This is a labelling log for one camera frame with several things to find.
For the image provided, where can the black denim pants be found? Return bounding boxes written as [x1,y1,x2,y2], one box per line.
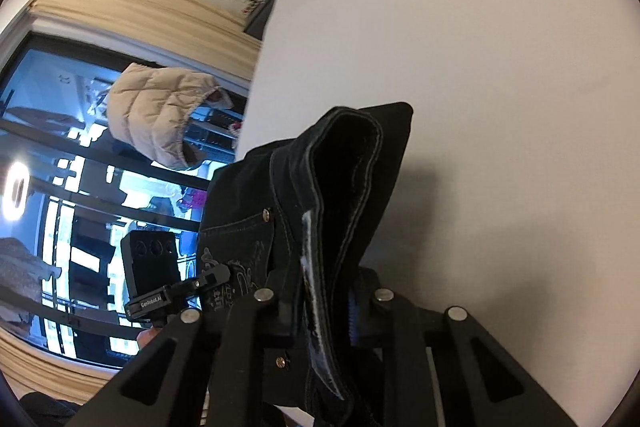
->
[198,102,413,402]

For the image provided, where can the bed with white sheet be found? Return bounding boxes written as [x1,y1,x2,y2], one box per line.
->
[239,0,639,426]

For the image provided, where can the left black camera box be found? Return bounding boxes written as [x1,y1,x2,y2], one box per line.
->
[120,230,181,299]

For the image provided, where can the dark grey nightstand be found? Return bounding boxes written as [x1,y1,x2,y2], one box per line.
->
[243,0,276,41]

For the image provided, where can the beige curtain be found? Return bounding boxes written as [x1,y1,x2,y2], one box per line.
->
[30,0,262,80]

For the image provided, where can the beige puffer jacket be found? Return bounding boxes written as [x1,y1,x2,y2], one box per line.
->
[106,63,232,171]

